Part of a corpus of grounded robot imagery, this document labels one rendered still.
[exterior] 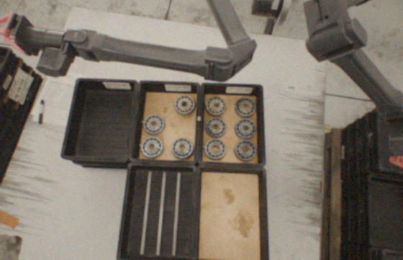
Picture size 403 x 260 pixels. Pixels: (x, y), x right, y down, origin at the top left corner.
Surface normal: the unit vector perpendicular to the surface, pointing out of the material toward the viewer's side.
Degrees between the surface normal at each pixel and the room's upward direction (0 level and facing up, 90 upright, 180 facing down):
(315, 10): 55
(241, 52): 1
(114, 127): 0
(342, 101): 0
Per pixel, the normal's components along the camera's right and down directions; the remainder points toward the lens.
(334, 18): -0.78, 0.08
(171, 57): 0.00, -0.25
